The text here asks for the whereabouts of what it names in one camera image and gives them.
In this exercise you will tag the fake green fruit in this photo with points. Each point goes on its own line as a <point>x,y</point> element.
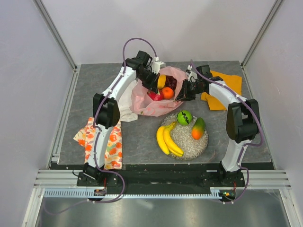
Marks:
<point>184,117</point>

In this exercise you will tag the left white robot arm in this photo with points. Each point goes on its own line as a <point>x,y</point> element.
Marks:
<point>105,105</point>

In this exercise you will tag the floral patterned cloth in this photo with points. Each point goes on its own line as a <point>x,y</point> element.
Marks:
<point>113,155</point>

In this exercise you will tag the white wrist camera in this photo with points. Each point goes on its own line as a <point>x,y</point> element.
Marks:
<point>191,76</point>
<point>157,65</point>

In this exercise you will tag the pink plastic bag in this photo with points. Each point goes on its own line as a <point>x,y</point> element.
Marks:
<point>142,104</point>

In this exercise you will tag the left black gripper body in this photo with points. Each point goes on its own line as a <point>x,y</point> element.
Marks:
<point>148,79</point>

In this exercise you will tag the aluminium frame profile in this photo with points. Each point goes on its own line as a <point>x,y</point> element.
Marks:
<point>55,33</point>

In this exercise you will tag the grey slotted cable duct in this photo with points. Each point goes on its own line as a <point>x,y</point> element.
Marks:
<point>100,194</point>

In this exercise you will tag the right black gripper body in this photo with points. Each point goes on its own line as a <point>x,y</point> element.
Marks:
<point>191,89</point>

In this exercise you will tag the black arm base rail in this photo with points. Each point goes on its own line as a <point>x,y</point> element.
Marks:
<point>209,175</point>

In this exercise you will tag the fake mango fruit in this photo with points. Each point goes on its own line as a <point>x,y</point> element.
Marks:
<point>198,128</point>

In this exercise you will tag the yellow fake banana bunch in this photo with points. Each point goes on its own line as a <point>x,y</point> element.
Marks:
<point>165,141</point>

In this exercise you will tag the white folded cloth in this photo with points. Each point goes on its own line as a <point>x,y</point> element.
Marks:
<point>124,104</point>

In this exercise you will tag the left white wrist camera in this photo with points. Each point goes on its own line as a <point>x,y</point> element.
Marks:
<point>157,65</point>

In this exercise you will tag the speckled glass plate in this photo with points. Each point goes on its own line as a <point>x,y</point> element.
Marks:
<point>182,135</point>

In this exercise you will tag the fake dark grapes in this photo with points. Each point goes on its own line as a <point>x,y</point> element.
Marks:
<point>171,82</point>

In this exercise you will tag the fake orange fruit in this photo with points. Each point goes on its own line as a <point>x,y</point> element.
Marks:
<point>168,93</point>

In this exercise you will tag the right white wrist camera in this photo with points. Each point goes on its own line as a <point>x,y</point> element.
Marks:
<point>191,76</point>

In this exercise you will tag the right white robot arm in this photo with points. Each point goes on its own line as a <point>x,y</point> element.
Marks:
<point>242,124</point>

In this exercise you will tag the fake red fruit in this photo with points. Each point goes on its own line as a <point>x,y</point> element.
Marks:
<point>155,96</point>

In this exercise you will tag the orange folded t-shirt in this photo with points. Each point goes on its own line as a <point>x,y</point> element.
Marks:
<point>220,97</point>

